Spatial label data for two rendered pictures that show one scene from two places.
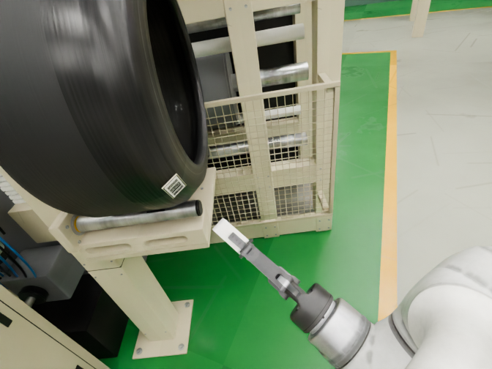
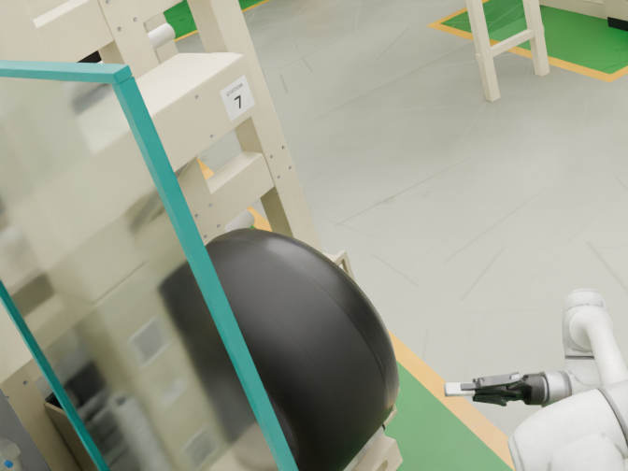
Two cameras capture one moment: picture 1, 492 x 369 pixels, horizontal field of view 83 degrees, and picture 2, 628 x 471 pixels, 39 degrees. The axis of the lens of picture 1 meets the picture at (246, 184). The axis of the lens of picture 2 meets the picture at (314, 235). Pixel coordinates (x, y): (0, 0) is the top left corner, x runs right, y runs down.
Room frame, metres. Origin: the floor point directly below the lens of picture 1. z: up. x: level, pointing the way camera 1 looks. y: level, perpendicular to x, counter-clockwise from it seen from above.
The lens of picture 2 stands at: (-0.61, 1.34, 2.44)
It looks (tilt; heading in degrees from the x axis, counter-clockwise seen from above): 30 degrees down; 314
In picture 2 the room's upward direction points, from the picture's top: 19 degrees counter-clockwise
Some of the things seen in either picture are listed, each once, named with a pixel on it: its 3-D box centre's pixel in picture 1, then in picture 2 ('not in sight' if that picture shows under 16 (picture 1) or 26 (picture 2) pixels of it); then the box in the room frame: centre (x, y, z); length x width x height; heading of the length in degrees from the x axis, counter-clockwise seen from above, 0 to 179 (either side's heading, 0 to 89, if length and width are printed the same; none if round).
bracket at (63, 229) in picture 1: (94, 192); not in sight; (0.73, 0.47, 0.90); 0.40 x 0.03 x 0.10; 175
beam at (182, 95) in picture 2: not in sight; (134, 138); (1.00, 0.14, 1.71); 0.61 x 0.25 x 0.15; 85
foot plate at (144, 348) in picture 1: (164, 326); not in sight; (0.71, 0.55, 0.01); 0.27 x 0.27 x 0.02; 85
